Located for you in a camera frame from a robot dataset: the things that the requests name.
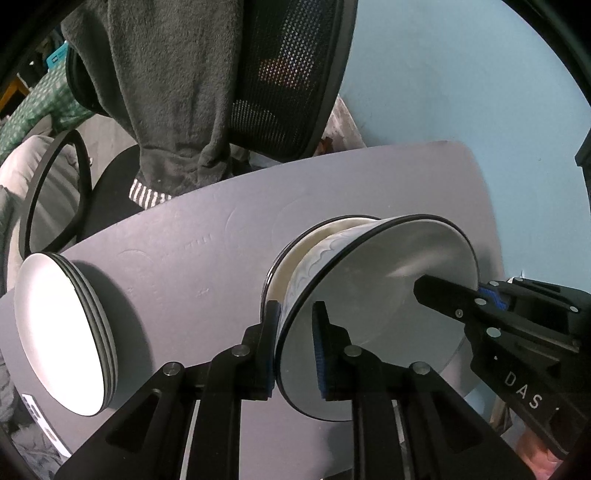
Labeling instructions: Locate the green checkered cloth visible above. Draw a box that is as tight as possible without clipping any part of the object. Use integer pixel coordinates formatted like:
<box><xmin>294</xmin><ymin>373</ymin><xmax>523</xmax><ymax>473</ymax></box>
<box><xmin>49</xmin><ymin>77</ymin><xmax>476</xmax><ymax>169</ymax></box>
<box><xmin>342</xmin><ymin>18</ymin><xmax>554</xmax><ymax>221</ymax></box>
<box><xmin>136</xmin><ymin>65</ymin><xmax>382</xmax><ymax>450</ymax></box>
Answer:
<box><xmin>0</xmin><ymin>69</ymin><xmax>90</xmax><ymax>162</ymax></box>

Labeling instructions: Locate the person's right hand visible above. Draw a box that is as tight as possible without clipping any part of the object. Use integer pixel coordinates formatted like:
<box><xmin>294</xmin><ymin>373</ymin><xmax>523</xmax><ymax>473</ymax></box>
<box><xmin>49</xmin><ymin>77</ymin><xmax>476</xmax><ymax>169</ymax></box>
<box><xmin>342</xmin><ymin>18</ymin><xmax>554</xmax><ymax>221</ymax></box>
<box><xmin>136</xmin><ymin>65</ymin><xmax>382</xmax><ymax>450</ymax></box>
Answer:
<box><xmin>512</xmin><ymin>429</ymin><xmax>571</xmax><ymax>480</ymax></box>

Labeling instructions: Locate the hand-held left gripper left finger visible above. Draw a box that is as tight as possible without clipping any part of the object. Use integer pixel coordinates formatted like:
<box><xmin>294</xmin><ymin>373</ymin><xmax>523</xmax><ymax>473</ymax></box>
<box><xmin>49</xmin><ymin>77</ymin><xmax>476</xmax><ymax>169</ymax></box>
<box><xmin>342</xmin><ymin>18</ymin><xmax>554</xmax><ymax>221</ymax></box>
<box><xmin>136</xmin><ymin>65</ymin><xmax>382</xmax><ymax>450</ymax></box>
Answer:
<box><xmin>53</xmin><ymin>300</ymin><xmax>282</xmax><ymax>480</ymax></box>

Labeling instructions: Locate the dark object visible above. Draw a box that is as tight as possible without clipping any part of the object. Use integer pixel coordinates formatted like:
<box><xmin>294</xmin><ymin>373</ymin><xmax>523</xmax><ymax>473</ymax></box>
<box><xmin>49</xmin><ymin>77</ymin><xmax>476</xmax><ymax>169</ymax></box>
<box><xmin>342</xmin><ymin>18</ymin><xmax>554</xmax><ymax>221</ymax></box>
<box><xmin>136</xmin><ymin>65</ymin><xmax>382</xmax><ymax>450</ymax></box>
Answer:
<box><xmin>574</xmin><ymin>138</ymin><xmax>591</xmax><ymax>213</ymax></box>

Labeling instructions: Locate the dark grey fleece garment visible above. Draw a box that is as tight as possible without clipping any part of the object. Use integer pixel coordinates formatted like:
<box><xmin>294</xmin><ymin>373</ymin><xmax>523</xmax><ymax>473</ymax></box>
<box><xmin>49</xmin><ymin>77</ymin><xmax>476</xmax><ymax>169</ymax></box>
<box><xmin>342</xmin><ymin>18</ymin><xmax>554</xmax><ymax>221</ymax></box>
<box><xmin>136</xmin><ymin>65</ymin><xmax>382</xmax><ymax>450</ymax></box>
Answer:
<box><xmin>61</xmin><ymin>0</ymin><xmax>245</xmax><ymax>208</ymax></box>

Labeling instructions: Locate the beige blanket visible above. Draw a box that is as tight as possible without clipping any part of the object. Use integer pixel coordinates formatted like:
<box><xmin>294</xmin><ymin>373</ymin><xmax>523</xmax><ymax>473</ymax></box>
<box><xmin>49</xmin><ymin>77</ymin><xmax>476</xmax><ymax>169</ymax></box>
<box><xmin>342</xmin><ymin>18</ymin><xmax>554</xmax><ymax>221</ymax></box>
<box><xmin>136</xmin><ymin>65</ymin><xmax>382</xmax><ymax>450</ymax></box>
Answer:
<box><xmin>0</xmin><ymin>134</ymin><xmax>86</xmax><ymax>296</ymax></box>

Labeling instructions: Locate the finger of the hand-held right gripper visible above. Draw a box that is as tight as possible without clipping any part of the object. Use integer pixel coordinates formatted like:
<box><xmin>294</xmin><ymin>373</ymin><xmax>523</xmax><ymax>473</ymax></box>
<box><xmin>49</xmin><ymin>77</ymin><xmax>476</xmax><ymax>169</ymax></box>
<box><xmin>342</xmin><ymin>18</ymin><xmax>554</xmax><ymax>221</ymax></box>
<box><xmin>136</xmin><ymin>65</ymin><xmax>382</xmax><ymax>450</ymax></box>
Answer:
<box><xmin>478</xmin><ymin>277</ymin><xmax>581</xmax><ymax>315</ymax></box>
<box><xmin>413</xmin><ymin>274</ymin><xmax>491</xmax><ymax>325</ymax></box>

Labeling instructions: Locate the white strip with black marks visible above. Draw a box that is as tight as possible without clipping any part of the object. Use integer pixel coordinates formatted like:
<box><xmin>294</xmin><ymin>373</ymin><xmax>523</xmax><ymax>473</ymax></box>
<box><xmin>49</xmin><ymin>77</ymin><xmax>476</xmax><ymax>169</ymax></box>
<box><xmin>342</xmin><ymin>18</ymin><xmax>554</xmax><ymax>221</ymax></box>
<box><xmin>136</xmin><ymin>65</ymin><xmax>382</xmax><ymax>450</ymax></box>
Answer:
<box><xmin>21</xmin><ymin>394</ymin><xmax>71</xmax><ymax>459</ymax></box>

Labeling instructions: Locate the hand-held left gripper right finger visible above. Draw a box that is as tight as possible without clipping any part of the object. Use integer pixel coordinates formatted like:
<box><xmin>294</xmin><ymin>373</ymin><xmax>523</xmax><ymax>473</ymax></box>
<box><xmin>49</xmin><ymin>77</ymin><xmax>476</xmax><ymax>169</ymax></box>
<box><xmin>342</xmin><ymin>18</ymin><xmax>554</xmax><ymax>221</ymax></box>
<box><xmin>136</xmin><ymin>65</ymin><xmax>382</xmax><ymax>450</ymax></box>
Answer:
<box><xmin>311</xmin><ymin>300</ymin><xmax>532</xmax><ymax>480</ymax></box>

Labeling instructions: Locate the blue box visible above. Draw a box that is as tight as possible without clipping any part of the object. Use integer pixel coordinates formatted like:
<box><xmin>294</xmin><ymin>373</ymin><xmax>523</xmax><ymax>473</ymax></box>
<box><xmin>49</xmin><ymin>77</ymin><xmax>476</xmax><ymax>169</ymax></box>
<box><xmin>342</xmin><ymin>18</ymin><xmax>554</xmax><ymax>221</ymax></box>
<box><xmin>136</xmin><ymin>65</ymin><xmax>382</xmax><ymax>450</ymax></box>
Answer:
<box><xmin>46</xmin><ymin>42</ymin><xmax>71</xmax><ymax>66</ymax></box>

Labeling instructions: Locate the white plate with black rim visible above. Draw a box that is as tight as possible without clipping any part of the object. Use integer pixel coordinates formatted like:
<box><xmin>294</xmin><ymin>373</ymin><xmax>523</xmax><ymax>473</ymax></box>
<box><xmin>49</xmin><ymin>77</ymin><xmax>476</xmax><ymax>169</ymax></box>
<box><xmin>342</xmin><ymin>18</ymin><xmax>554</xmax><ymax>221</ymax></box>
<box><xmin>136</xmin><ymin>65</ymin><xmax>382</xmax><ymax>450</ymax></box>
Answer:
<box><xmin>14</xmin><ymin>253</ymin><xmax>107</xmax><ymax>417</ymax></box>
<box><xmin>65</xmin><ymin>258</ymin><xmax>120</xmax><ymax>402</ymax></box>

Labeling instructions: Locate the white ribbed bowl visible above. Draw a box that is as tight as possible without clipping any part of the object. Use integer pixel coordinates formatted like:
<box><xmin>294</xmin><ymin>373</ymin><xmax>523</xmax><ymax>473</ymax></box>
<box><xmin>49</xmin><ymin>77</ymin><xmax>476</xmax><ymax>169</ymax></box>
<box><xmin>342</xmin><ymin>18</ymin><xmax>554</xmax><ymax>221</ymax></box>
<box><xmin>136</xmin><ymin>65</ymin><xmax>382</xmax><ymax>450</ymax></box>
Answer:
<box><xmin>272</xmin><ymin>213</ymin><xmax>479</xmax><ymax>423</ymax></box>
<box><xmin>262</xmin><ymin>215</ymin><xmax>384</xmax><ymax>324</ymax></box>

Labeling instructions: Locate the black mesh office chair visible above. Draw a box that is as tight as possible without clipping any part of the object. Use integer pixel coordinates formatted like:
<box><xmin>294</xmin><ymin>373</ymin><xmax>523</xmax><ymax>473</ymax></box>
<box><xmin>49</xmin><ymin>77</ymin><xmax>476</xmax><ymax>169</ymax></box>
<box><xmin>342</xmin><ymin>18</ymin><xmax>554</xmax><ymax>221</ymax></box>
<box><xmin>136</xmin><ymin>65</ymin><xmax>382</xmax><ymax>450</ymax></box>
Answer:
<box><xmin>21</xmin><ymin>0</ymin><xmax>360</xmax><ymax>256</ymax></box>

